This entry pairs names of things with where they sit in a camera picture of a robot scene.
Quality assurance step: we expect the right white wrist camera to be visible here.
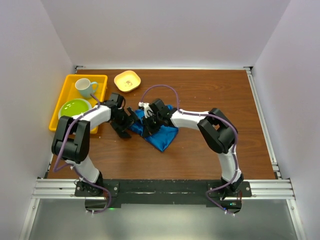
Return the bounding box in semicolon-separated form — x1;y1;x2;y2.
138;102;154;118

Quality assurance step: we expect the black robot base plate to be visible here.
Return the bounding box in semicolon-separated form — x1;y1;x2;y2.
74;178;253;210

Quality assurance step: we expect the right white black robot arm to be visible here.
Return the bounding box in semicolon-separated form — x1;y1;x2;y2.
138;99;244;197

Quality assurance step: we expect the light blue ceramic mug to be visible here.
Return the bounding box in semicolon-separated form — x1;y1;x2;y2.
75;78;99;99

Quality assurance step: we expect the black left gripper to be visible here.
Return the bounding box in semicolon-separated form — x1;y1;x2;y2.
110;107;141;138

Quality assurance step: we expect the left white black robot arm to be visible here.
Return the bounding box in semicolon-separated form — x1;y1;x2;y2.
51;93;139;196

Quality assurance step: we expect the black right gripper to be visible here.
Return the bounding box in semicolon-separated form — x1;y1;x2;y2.
141;114;163;138

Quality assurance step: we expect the blue cloth napkin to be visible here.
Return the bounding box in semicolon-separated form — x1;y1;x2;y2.
129;109;179;152

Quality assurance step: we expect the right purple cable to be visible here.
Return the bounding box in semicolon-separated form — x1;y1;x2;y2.
141;84;239;217

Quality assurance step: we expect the green plate white rim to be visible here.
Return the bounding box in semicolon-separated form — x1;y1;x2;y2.
58;98;92;119

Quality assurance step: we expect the yellow square bowl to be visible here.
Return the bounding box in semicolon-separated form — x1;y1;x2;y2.
114;70;141;93

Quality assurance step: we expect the yellow plastic tray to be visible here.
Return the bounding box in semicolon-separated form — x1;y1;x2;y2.
48;74;108;132

